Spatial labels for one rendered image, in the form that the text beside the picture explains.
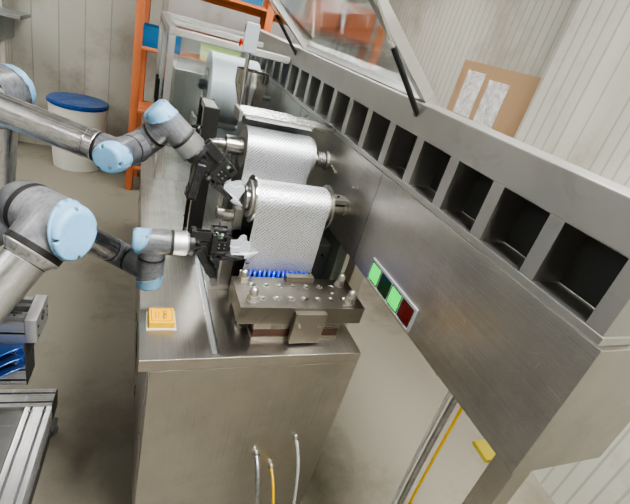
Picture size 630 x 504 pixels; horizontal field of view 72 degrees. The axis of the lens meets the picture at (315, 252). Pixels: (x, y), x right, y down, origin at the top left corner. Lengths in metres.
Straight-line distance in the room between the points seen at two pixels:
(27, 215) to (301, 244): 0.76
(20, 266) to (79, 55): 4.20
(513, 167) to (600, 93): 1.65
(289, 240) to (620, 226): 0.91
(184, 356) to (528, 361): 0.84
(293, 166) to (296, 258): 0.33
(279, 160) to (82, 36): 3.76
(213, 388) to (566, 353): 0.92
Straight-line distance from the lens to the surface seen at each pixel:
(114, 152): 1.11
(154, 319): 1.32
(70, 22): 5.08
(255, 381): 1.35
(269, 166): 1.52
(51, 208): 1.00
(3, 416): 2.08
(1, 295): 1.01
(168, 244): 1.28
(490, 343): 0.93
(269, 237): 1.35
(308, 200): 1.34
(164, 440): 1.48
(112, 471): 2.12
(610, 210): 0.80
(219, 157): 1.26
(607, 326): 0.80
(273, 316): 1.27
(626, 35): 2.55
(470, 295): 0.97
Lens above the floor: 1.75
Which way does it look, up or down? 26 degrees down
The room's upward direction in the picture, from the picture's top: 17 degrees clockwise
